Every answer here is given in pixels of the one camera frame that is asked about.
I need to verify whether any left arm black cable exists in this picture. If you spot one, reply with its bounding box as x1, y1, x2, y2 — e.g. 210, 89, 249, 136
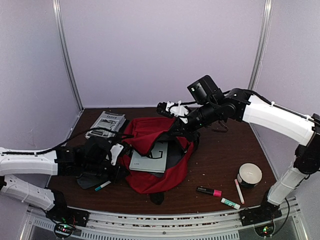
0, 129, 135, 155

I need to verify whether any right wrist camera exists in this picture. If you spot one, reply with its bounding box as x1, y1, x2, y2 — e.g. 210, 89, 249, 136
156, 101, 190, 124

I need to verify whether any pink black highlighter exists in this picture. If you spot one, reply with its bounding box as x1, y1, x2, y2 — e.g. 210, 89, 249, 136
196, 186, 222, 198

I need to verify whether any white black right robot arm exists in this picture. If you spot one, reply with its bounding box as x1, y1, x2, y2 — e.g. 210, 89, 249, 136
164, 75, 320, 221

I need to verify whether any aluminium corner post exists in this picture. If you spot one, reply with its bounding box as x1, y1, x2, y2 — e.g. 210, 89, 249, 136
248, 0, 273, 90
52, 0, 84, 113

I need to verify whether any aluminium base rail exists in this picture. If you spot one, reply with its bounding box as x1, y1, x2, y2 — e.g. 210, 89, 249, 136
19, 196, 307, 240

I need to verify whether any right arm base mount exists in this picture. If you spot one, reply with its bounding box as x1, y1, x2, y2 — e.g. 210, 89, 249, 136
239, 206, 283, 227

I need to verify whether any black white magazine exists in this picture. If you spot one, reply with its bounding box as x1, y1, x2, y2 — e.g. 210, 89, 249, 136
85, 111, 126, 139

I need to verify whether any right aluminium corner post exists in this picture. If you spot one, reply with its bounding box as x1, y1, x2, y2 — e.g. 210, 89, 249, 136
248, 0, 273, 90

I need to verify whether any grey pencil pouch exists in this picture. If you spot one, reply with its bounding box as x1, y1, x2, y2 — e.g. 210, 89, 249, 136
76, 174, 111, 190

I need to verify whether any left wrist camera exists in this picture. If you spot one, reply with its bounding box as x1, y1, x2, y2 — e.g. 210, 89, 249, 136
110, 143, 124, 166

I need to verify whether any white dark bowl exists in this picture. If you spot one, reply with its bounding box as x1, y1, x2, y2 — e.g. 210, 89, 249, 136
236, 163, 263, 189

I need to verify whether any pink white pen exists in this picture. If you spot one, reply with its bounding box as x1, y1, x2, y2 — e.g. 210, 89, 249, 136
234, 179, 245, 205

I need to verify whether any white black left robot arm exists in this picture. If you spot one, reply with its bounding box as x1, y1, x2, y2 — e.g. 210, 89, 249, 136
0, 137, 129, 222

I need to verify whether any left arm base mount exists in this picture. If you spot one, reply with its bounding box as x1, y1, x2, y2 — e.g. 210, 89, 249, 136
45, 208, 90, 227

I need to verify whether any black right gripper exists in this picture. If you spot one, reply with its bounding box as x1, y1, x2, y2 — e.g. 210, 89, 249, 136
166, 100, 220, 143

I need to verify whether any grey Great Gatsby book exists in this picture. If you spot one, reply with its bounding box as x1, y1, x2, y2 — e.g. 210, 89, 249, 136
129, 141, 168, 173

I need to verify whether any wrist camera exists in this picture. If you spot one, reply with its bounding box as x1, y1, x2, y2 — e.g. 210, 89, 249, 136
156, 101, 190, 124
110, 143, 124, 166

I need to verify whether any teal white marker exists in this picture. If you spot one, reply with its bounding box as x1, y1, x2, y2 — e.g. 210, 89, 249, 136
94, 180, 111, 192

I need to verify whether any red student backpack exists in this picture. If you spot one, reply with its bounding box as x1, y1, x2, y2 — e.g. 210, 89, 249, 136
119, 117, 200, 205

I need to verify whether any left aluminium corner post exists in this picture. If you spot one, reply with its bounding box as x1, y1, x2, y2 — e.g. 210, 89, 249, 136
52, 0, 84, 113

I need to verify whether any green white glue stick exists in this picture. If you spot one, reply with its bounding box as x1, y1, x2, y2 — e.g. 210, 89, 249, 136
220, 197, 241, 210

